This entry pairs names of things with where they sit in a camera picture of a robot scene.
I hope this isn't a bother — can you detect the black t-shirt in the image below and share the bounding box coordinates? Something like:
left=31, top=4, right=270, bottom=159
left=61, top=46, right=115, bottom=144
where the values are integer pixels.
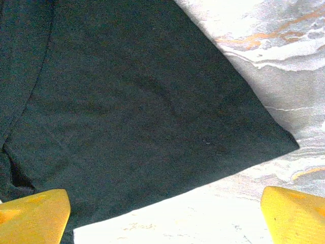
left=0, top=0, right=301, bottom=244

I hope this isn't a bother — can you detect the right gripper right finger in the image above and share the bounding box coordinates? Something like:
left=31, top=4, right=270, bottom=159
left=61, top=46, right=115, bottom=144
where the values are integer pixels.
left=261, top=186, right=325, bottom=244

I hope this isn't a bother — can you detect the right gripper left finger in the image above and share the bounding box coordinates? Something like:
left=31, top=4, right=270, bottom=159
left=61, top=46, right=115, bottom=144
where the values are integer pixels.
left=0, top=188, right=72, bottom=244

